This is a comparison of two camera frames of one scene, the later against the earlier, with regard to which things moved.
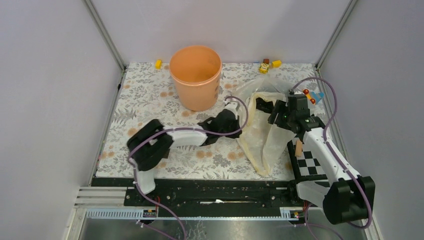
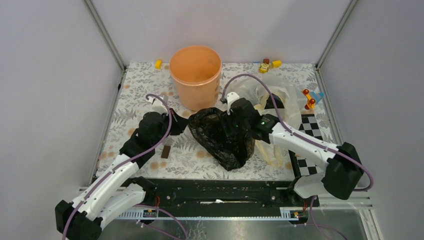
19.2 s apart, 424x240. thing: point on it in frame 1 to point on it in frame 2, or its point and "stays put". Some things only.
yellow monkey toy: [264, 68] stays put
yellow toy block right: [276, 64] stays put
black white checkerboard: [307, 167] stays put
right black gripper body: [284, 116] to [235, 125]
